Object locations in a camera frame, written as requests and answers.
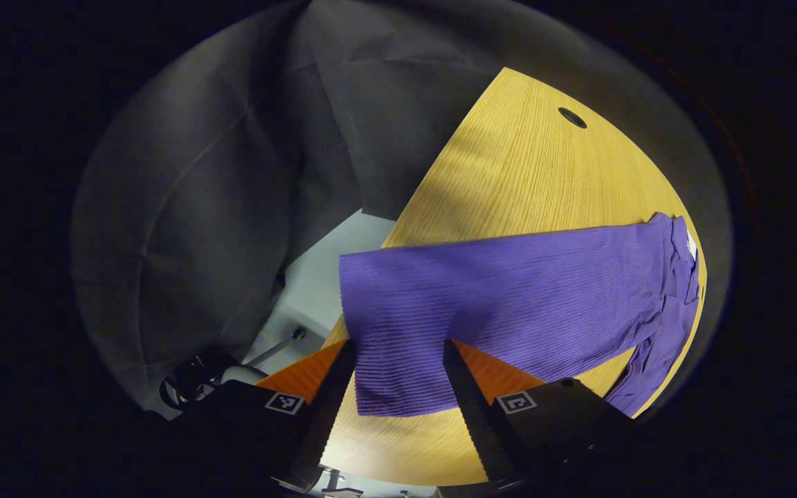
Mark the purple shirt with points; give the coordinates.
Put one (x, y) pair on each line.
(495, 297)

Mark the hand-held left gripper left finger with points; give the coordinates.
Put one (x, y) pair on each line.
(329, 415)

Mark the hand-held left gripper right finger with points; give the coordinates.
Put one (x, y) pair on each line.
(474, 415)

